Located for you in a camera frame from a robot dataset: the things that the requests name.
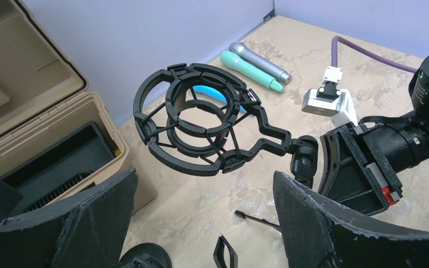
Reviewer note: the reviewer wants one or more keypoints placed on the black shock-mount desk stand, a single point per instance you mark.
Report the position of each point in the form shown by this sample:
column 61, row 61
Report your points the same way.
column 146, row 255

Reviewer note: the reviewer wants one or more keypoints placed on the silver grey microphone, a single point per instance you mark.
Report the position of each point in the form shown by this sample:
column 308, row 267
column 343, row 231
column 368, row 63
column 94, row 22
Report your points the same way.
column 260, row 62

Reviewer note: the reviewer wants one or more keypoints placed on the black tripod shock-mount stand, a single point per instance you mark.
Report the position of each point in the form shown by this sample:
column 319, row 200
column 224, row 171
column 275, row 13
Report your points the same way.
column 198, row 137

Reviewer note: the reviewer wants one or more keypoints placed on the tan plastic tool case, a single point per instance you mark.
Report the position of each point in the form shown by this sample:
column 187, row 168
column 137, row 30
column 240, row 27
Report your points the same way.
column 44, row 97

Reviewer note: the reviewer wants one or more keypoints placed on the mint green microphone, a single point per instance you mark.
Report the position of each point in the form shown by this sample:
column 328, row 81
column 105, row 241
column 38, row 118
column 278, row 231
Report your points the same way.
column 235, row 62

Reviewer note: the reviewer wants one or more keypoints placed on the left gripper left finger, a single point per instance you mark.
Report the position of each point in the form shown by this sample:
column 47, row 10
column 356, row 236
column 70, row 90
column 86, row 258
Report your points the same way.
column 87, row 229

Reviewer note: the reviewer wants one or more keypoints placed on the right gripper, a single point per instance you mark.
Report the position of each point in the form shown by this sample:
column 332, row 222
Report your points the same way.
column 356, row 171

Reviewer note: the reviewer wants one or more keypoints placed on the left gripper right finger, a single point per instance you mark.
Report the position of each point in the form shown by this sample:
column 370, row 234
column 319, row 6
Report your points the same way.
column 320, row 232

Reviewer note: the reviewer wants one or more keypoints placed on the black clip desk stand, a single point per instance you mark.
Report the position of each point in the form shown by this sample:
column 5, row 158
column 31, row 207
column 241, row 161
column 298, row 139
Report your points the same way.
column 224, row 255

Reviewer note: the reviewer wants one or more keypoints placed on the black tray inside case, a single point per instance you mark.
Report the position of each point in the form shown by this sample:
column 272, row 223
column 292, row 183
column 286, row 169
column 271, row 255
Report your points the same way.
column 61, row 166

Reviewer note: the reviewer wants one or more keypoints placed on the blue microphone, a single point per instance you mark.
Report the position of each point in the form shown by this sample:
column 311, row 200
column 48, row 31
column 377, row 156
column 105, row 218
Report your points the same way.
column 211, row 92

